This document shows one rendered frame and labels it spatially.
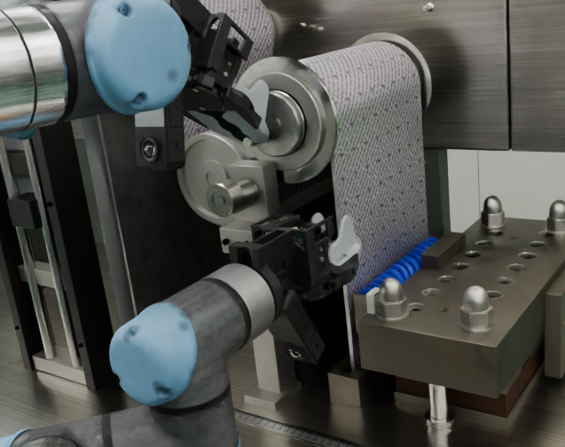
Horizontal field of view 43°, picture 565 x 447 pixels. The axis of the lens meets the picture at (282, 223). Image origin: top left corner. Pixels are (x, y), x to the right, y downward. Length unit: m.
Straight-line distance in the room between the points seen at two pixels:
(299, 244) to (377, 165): 0.22
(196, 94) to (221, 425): 0.32
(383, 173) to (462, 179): 2.80
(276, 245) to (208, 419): 0.18
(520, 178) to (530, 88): 2.58
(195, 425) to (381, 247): 0.40
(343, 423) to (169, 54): 0.55
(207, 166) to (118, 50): 0.49
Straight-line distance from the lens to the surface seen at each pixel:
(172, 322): 0.61
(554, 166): 3.57
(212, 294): 0.65
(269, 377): 0.94
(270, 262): 0.71
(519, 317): 0.83
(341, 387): 0.92
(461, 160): 3.71
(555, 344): 0.94
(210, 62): 0.72
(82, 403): 1.04
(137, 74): 0.46
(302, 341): 0.77
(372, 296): 0.84
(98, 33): 0.46
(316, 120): 0.81
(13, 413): 1.06
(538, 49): 1.05
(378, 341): 0.83
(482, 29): 1.07
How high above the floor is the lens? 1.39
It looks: 17 degrees down
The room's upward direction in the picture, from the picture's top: 7 degrees counter-clockwise
